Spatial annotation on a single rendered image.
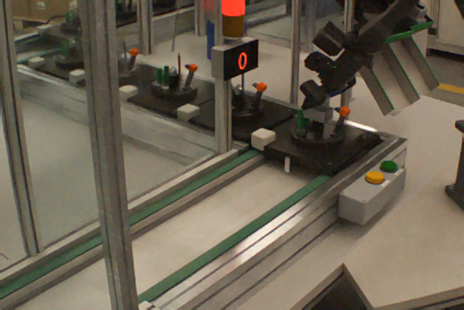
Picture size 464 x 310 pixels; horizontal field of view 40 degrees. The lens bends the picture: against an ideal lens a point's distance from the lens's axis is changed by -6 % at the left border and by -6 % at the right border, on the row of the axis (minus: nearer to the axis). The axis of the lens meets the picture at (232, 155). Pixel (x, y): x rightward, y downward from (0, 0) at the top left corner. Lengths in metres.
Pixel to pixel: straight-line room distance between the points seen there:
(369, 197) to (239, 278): 0.38
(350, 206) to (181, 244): 0.38
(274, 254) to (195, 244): 0.17
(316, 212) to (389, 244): 0.20
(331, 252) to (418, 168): 0.48
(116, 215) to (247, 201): 0.67
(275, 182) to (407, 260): 0.38
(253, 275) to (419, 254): 0.40
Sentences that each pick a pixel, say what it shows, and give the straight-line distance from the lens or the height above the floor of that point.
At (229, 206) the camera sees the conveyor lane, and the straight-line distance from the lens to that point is 1.49.
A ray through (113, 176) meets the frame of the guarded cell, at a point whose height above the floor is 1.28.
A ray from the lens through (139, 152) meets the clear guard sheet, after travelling 1.42.
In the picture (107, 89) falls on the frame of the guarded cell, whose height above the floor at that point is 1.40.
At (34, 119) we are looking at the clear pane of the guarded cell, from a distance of 0.77.
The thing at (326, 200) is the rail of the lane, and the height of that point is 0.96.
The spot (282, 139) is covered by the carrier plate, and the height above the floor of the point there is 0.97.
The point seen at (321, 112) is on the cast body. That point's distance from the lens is 1.63.
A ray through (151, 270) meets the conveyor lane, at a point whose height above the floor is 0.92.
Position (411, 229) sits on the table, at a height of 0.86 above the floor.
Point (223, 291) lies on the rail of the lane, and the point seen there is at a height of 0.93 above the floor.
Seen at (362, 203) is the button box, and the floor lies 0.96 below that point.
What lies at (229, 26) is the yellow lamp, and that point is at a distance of 1.48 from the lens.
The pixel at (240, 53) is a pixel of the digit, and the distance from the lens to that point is 1.50.
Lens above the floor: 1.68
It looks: 27 degrees down
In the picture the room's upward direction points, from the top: straight up
